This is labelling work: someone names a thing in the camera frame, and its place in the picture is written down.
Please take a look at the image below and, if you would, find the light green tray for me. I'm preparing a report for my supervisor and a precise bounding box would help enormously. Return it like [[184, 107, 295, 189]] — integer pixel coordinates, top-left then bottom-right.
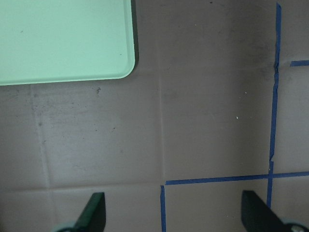
[[0, 0, 137, 86]]

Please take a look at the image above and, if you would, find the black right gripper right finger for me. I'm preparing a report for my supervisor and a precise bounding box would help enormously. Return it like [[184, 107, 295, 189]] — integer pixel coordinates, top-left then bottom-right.
[[241, 190, 291, 232]]

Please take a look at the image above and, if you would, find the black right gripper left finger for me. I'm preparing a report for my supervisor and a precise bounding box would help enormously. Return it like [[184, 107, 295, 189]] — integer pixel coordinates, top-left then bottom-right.
[[73, 192, 106, 232]]

